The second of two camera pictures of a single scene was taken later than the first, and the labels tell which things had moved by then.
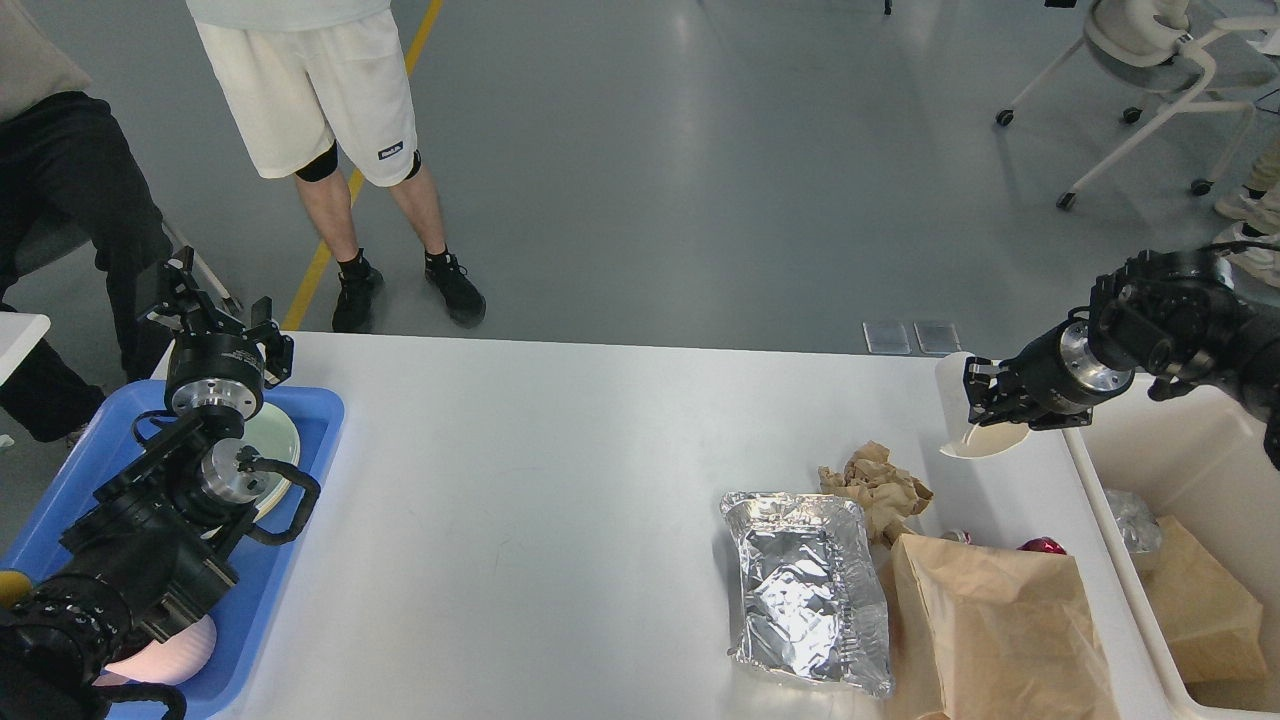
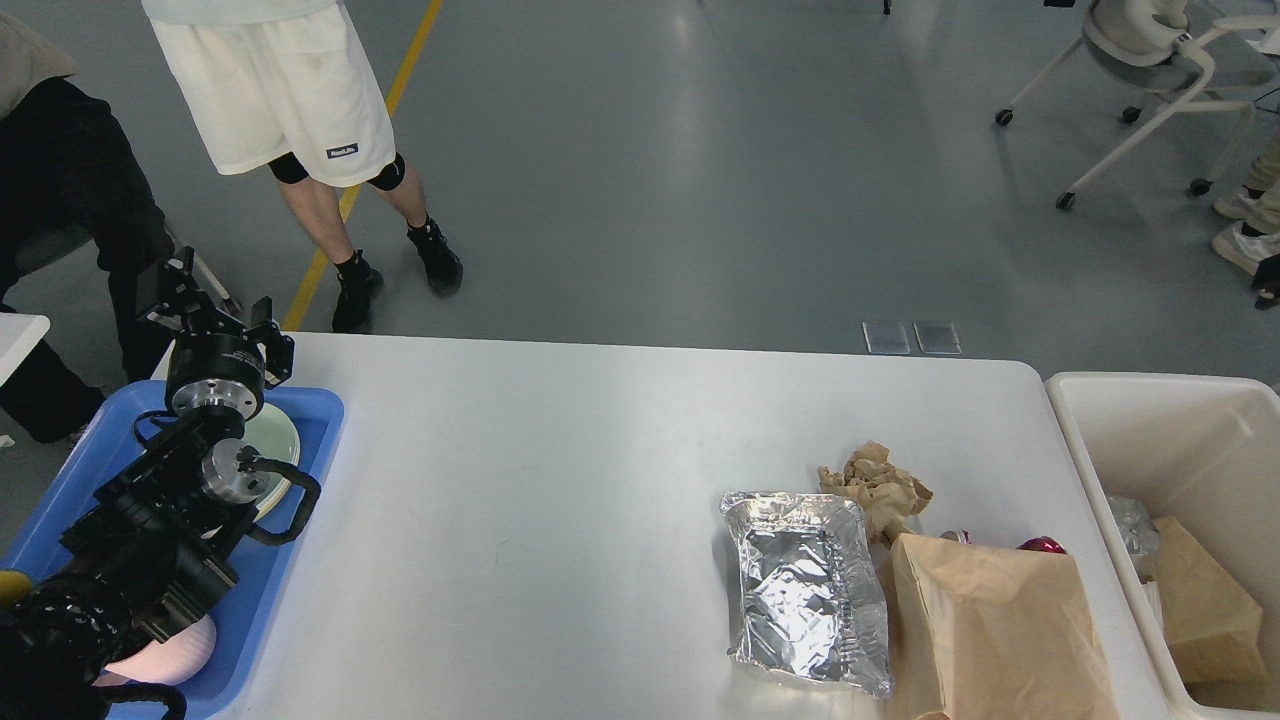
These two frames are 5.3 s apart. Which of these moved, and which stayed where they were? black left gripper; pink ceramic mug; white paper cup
Moved: white paper cup
Stayed: black left gripper; pink ceramic mug
